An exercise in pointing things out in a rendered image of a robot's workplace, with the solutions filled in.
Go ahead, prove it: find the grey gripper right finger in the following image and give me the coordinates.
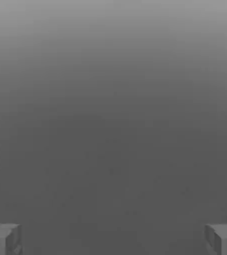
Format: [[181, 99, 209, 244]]
[[204, 223, 227, 255]]

